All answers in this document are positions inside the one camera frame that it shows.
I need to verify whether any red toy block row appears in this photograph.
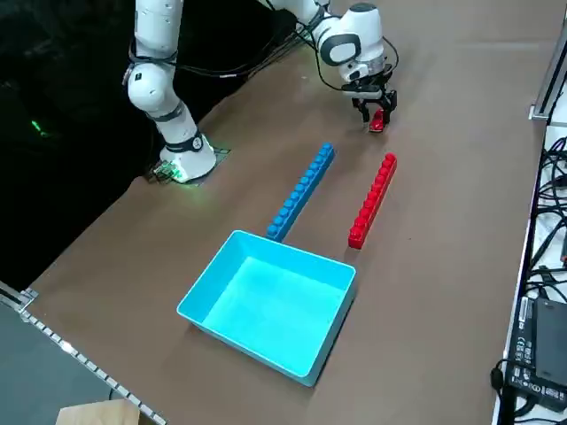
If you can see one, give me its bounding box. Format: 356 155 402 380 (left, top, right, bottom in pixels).
347 152 399 250

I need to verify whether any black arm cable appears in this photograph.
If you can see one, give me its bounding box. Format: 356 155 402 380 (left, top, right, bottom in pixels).
315 30 400 92

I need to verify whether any black power supply box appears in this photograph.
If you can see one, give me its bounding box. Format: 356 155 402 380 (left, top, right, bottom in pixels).
504 295 567 413

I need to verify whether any aluminium profile post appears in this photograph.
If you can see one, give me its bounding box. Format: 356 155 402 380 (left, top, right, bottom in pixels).
528 33 567 121

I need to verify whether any light wooden block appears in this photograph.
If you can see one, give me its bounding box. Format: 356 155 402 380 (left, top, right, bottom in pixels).
55 399 142 425

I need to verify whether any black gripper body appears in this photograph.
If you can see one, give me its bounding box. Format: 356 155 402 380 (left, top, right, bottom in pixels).
341 70 393 103

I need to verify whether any cyan plastic bin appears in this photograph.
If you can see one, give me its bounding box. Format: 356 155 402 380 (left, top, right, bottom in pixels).
175 229 358 389

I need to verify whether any red toy car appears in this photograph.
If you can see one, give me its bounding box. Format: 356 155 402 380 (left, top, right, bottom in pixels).
369 109 389 134

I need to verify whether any aluminium edge rail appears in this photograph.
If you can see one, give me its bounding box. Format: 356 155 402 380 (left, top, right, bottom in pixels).
0 280 168 425

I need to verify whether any black cable plug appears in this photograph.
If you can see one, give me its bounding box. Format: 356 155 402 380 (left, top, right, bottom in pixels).
489 359 517 399

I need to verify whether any blue toy block row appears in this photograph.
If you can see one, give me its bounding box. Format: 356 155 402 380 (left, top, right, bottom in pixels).
266 142 336 243

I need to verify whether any black cable with white label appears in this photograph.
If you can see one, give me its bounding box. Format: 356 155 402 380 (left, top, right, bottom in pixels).
130 21 314 81

